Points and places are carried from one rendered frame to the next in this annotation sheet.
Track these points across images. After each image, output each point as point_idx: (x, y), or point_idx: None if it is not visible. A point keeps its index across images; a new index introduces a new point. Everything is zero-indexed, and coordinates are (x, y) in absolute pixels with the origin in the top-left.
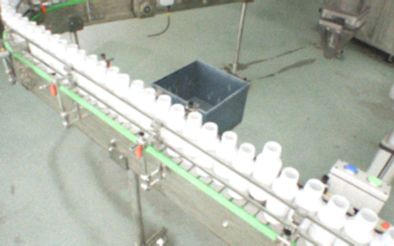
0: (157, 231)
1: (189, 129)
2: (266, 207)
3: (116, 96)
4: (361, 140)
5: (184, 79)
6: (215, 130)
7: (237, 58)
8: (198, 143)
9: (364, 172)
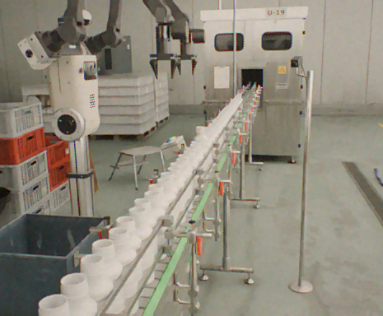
0: None
1: (196, 157)
2: (208, 164)
3: (185, 187)
4: None
5: (0, 276)
6: (195, 144)
7: None
8: (201, 158)
9: (82, 210)
